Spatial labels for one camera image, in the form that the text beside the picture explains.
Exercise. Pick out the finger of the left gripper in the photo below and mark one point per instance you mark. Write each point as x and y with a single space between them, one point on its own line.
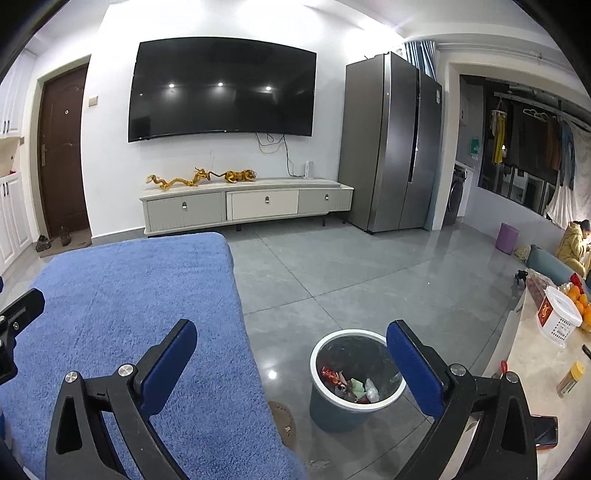
14 319

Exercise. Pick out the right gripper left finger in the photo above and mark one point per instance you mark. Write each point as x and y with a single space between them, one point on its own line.
80 446

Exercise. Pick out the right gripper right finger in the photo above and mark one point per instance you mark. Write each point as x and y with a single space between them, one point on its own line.
503 445

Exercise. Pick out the white plastic bag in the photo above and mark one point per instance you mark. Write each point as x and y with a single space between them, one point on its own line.
372 393

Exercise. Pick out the red snack bag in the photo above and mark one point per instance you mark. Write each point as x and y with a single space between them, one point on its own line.
333 379

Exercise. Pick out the white rimmed trash bin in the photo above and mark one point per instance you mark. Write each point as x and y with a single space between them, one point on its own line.
358 354

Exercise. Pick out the black smartphone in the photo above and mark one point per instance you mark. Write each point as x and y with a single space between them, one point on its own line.
545 430

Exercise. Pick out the pair of shoes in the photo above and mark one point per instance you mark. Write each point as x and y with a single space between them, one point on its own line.
45 243

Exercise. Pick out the beige side table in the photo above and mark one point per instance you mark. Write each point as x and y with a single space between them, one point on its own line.
541 365

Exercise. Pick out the spice jar yellow lid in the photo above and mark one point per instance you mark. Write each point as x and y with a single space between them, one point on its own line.
571 378

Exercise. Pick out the blue fuzzy blanket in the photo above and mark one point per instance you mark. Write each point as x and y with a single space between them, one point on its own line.
105 306

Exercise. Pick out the white basket of oranges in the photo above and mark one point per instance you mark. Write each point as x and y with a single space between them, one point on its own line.
557 317

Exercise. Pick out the green paper sheet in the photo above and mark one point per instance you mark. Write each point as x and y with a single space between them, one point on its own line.
357 390

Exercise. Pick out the brown slipper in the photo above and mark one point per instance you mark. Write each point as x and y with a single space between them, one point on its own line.
285 424

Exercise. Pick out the person in yellow jacket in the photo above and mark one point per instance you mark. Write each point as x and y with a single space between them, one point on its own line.
574 248

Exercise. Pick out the brown entrance door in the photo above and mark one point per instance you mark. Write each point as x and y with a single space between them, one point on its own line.
59 153

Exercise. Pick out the white tv cabinet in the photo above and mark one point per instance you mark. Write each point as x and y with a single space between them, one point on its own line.
216 204

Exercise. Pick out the golden dragon figurine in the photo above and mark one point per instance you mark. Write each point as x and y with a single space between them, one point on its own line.
164 185

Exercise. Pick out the golden tiger figurine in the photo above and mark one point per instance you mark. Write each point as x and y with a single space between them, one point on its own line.
232 176

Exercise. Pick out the black curved television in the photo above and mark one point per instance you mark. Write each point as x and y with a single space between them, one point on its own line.
204 85

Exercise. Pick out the grey refrigerator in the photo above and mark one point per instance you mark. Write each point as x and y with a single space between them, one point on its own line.
391 143

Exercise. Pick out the white wall cupboards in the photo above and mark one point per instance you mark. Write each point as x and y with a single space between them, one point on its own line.
15 232

